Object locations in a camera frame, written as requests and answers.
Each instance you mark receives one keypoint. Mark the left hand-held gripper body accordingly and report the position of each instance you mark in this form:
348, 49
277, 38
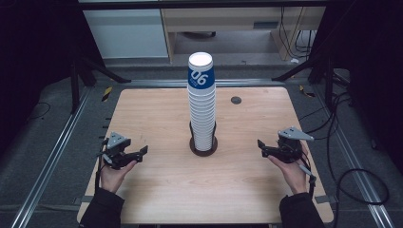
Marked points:
115, 141

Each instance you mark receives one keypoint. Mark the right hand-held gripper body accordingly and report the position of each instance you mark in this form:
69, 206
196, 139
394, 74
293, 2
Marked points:
290, 148

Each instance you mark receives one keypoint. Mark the black cup holder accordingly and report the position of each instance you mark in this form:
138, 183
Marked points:
203, 153

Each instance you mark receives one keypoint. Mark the stack of paper cups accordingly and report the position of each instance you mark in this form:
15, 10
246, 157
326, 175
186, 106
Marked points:
201, 107

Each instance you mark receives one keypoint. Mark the person's right hand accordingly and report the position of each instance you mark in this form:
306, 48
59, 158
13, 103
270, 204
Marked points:
296, 175

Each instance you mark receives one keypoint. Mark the person's left hand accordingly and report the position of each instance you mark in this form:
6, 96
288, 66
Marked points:
112, 179

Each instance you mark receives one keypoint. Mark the yellow black tape strip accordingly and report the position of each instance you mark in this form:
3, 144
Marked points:
304, 91
107, 93

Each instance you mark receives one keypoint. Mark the black table grommet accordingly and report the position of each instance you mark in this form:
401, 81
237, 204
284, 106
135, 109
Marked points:
236, 100

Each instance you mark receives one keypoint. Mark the black metal stand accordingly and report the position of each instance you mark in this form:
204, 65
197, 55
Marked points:
74, 88
329, 82

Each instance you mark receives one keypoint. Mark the white cabinet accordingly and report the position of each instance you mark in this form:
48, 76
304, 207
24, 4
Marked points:
126, 33

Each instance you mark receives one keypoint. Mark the wooden desk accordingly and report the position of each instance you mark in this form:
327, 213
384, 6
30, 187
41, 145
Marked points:
221, 19

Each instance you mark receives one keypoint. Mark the grey table bracket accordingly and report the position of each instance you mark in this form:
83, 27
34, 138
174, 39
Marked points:
324, 199
85, 199

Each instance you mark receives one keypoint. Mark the metal floor rail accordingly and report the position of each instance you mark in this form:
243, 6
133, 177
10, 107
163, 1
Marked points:
158, 83
47, 167
358, 171

